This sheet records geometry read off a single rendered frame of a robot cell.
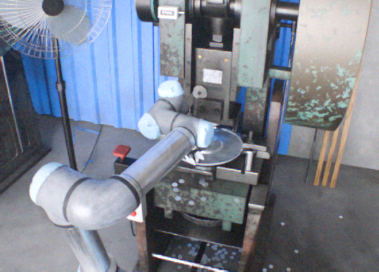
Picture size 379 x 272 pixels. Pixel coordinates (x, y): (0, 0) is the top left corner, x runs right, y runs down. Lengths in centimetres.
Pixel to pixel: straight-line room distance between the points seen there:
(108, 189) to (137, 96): 221
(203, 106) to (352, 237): 136
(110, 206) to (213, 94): 78
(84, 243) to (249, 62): 81
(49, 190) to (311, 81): 73
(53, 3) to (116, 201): 113
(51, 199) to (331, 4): 82
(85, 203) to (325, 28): 72
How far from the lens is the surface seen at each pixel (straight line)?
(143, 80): 294
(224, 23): 139
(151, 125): 108
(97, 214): 80
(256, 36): 130
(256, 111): 173
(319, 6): 99
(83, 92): 327
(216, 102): 143
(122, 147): 155
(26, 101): 282
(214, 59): 140
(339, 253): 227
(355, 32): 100
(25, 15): 181
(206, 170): 138
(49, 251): 222
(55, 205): 85
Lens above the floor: 158
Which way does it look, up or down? 29 degrees down
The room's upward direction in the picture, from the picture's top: 1 degrees clockwise
